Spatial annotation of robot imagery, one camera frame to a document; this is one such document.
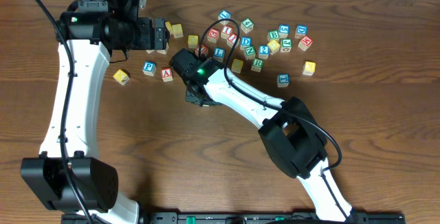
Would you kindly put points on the yellow K block far left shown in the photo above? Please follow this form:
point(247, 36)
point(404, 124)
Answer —
point(121, 77)

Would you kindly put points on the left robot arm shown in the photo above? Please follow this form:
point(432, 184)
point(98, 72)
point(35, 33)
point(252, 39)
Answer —
point(68, 175)

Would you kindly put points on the green B block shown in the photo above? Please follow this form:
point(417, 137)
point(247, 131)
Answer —
point(273, 35)

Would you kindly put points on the blue P block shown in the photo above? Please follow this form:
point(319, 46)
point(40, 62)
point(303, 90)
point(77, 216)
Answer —
point(149, 68)

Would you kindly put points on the red i block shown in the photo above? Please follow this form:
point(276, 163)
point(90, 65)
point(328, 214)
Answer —
point(226, 31)
point(232, 39)

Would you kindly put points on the green 4 block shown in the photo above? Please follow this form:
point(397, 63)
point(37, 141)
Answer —
point(247, 25)

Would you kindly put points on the yellow O block front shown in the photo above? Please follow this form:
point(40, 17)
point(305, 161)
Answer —
point(237, 66)

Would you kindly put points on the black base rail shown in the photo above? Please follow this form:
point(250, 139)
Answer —
point(296, 217)

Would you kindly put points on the yellow block back right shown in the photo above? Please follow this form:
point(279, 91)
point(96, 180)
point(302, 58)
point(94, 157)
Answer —
point(177, 30)

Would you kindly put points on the red I block front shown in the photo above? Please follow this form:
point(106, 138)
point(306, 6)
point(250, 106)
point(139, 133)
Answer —
point(232, 39)

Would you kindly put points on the blue 5 block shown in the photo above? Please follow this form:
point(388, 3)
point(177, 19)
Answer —
point(283, 30)

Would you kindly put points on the yellow o block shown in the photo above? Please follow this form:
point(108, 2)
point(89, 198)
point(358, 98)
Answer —
point(193, 41)
point(237, 66)

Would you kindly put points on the blue L block back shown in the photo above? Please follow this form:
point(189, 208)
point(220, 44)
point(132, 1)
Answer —
point(224, 16)

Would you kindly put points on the red M block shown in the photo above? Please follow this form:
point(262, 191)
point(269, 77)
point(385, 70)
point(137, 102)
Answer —
point(305, 43)

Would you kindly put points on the blue D block right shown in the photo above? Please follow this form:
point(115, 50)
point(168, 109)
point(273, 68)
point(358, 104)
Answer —
point(301, 31)

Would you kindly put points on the blue 2 block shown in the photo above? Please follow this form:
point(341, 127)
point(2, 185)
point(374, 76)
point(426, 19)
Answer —
point(263, 52)

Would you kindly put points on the yellow k block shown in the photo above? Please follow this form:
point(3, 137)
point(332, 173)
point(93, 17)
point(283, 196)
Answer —
point(309, 68)
point(121, 77)

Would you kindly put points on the red U block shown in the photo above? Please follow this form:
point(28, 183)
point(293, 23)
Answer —
point(201, 50)

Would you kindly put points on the blue l block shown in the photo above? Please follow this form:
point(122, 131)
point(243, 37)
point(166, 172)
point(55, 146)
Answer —
point(219, 54)
point(283, 80)
point(224, 16)

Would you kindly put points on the green J block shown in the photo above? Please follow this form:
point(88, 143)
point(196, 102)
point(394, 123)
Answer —
point(285, 45)

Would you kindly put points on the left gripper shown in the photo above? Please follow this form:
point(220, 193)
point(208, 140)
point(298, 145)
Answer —
point(160, 34)

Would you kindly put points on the green R block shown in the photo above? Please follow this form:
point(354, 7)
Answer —
point(257, 65)

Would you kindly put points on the yellow block centre right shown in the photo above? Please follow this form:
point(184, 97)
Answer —
point(274, 46)

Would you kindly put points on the green N block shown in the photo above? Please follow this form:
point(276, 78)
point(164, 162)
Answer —
point(249, 53)

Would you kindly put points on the red I block back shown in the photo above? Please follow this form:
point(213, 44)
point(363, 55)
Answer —
point(226, 31)

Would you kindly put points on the yellow K block right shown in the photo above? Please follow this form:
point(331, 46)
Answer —
point(309, 68)

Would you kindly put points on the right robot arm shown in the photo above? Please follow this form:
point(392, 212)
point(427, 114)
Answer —
point(292, 138)

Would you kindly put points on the yellow block back left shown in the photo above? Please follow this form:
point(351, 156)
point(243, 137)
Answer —
point(169, 27)

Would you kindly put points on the red A block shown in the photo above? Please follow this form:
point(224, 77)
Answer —
point(167, 74)

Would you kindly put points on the red E block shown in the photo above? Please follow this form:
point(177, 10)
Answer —
point(213, 35)

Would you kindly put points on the blue d block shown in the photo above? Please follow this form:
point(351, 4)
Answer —
point(245, 42)
point(301, 31)

